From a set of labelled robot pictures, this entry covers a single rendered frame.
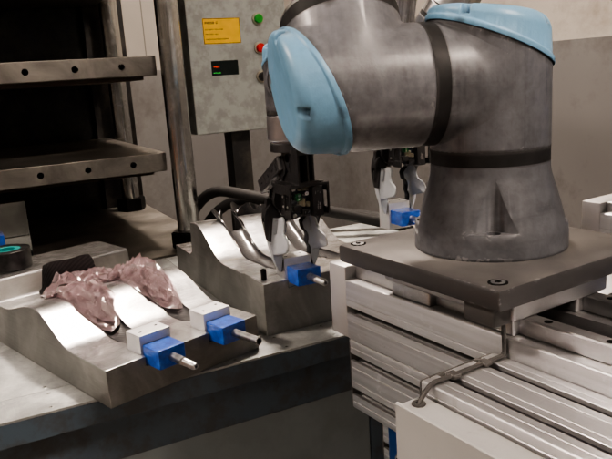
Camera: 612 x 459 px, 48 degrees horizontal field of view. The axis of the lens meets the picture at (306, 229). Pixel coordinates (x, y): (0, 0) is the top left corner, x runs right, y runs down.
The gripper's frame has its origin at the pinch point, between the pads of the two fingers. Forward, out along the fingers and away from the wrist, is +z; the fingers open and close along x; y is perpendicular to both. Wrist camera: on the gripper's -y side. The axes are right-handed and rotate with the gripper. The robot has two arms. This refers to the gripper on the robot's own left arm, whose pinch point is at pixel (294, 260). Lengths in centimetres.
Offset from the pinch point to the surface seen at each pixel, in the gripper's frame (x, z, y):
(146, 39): 63, -56, -320
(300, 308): -0.6, 7.8, 2.2
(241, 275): -7.0, 3.1, -7.2
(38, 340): -41.1, 6.7, -6.8
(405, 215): 27.7, -2.4, -6.9
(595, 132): 220, 5, -126
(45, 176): -29, -10, -79
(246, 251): -0.6, 2.7, -20.7
